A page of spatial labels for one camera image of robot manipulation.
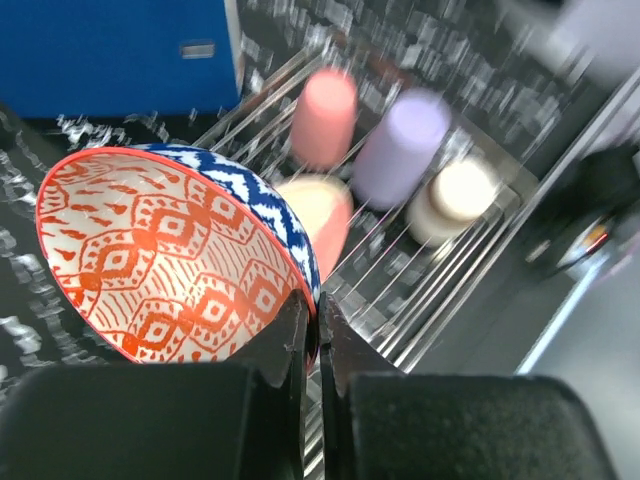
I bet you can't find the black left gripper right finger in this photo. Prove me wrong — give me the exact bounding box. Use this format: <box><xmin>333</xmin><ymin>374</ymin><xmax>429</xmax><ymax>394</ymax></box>
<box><xmin>317</xmin><ymin>292</ymin><xmax>401</xmax><ymax>479</ymax></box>

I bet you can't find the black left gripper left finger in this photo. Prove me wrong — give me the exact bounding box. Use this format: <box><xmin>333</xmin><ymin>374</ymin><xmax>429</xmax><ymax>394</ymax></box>
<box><xmin>234</xmin><ymin>290</ymin><xmax>306</xmax><ymax>479</ymax></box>

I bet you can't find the pink beige plate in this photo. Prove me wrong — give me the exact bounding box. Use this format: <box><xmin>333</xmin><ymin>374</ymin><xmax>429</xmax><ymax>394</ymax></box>
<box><xmin>274</xmin><ymin>174</ymin><xmax>354</xmax><ymax>283</ymax></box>

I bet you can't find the beige brown cup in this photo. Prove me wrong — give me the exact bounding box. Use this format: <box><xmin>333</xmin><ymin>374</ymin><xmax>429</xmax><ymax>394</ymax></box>
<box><xmin>405</xmin><ymin>155</ymin><xmax>500</xmax><ymax>248</ymax></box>

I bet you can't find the red blue patterned bowl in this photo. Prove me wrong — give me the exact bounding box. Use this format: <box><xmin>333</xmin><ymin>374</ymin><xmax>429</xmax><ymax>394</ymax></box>
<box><xmin>35</xmin><ymin>144</ymin><xmax>321</xmax><ymax>363</ymax></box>

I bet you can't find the pink cup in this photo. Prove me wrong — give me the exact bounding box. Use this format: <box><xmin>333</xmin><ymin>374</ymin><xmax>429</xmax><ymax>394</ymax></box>
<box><xmin>290</xmin><ymin>67</ymin><xmax>358</xmax><ymax>171</ymax></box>

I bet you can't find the lavender cup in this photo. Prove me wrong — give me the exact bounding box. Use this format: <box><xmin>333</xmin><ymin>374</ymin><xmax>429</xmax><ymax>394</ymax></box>
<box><xmin>351</xmin><ymin>88</ymin><xmax>451</xmax><ymax>211</ymax></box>

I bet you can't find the wire dish rack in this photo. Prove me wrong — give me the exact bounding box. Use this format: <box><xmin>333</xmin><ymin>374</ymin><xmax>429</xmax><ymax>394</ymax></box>
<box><xmin>189</xmin><ymin>44</ymin><xmax>566</xmax><ymax>480</ymax></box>

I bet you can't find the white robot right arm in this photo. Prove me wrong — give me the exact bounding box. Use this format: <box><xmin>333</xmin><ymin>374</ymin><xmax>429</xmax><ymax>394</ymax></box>
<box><xmin>521</xmin><ymin>141</ymin><xmax>639</xmax><ymax>280</ymax></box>

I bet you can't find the blue ring binder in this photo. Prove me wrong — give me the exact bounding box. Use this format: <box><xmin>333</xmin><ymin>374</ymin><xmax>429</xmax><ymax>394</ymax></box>
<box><xmin>1</xmin><ymin>0</ymin><xmax>244</xmax><ymax>119</ymax></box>

